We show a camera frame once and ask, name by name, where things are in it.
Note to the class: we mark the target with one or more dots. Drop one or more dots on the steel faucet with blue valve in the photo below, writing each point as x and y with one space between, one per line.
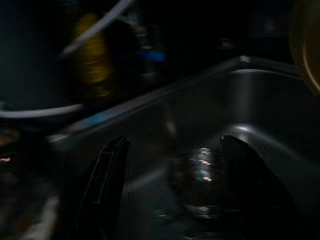
150 55

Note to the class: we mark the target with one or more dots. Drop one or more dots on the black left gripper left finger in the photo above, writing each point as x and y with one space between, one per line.
105 187

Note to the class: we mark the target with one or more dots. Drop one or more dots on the yellow oil bottle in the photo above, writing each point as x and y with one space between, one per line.
92 62

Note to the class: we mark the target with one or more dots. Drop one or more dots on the small steel pot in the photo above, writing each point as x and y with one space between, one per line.
200 170

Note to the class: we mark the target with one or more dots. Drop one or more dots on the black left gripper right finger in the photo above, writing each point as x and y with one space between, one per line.
255 195

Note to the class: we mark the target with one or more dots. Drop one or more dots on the grey cylindrical water filter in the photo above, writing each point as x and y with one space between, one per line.
25 50

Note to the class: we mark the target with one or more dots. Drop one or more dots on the stainless steel sink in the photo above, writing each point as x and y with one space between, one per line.
200 105

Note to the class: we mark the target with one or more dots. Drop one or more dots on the yellow plate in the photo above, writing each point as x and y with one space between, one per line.
307 50

